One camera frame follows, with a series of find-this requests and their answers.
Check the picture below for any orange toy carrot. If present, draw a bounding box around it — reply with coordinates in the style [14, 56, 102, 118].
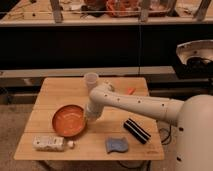
[127, 88, 136, 95]

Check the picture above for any white robot base shell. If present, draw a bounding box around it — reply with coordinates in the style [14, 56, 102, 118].
[176, 39, 213, 65]

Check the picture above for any blue sponge cloth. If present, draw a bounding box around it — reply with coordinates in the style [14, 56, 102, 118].
[105, 137, 129, 153]

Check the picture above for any wooden table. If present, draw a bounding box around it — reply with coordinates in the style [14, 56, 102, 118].
[14, 77, 164, 161]

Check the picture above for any black white striped block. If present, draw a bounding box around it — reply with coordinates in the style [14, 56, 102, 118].
[123, 118, 151, 144]

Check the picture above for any orange ceramic bowl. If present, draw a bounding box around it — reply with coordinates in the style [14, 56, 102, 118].
[52, 105, 86, 137]

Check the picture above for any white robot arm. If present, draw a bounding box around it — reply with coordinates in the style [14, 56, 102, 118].
[85, 83, 213, 171]

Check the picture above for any white plastic bottle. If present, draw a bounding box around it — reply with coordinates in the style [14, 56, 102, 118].
[33, 136, 75, 152]

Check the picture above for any translucent plastic cup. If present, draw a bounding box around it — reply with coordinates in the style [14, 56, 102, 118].
[84, 72, 99, 91]

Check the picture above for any black floor cable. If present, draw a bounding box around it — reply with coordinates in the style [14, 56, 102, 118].
[158, 124, 173, 146]

